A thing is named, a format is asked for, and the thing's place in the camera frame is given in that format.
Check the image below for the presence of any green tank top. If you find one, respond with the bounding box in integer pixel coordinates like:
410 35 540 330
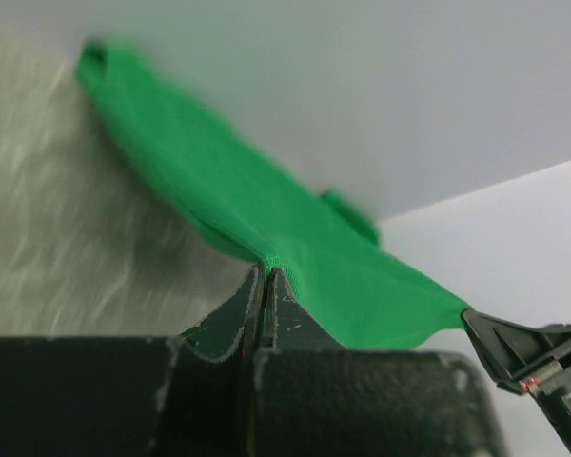
76 41 466 349

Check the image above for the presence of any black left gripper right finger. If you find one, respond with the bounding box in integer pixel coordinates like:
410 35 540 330
246 270 507 456

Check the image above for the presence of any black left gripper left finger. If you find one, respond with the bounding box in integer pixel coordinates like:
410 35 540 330
0 268 264 456

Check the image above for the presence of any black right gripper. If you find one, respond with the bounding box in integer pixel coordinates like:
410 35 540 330
461 309 571 453

